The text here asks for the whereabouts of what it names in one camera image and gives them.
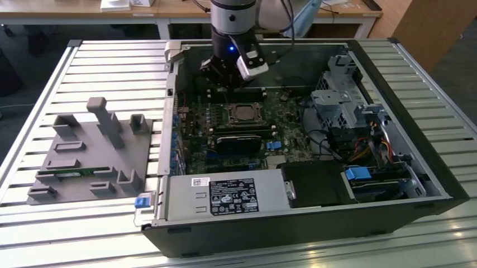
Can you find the metal socket cover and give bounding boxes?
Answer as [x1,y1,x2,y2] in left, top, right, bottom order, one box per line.
[230,103,265,124]

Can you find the CPU socket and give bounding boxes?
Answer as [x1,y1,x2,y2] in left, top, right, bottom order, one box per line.
[228,102,268,126]

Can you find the black plastic drive cover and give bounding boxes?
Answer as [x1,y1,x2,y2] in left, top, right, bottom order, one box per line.
[280,161,359,209]

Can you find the pale blue teach pendant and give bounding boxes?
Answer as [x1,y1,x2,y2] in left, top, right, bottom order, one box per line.
[282,0,322,39]

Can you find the graphics card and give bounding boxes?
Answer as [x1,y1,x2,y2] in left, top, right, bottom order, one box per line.
[216,134,262,156]

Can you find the metal disk bay cage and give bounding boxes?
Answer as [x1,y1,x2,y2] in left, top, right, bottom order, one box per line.
[309,54,385,131]

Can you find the green motherboard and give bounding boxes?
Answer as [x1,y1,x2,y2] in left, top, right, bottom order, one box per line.
[176,89,318,175]

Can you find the silver chipset heatsink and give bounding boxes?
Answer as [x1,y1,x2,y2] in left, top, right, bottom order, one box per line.
[266,155,292,170]

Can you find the grey parts rack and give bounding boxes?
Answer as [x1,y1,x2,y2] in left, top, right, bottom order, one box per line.
[29,96,157,206]

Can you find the silver power supply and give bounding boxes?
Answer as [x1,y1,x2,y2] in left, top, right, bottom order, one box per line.
[158,167,300,221]

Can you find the wooden cabinet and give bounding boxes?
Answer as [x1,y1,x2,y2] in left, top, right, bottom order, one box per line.
[369,0,477,73]

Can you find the green RAM stick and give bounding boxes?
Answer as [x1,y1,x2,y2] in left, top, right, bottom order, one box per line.
[37,166,113,178]

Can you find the blue disk carrier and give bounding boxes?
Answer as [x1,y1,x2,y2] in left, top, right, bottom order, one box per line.
[345,166,373,183]

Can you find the black PC case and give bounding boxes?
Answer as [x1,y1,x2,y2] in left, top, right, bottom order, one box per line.
[139,38,469,259]

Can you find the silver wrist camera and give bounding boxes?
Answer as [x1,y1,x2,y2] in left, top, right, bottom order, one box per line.
[237,50,270,82]

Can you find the wooden desk white frame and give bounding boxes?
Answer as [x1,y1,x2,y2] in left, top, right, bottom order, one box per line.
[158,0,385,40]
[0,0,171,40]

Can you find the thick black cable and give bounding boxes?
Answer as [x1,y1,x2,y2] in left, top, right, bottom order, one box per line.
[301,100,347,163]

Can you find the yellow red power wires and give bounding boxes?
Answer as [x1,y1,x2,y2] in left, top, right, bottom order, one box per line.
[348,119,399,165]

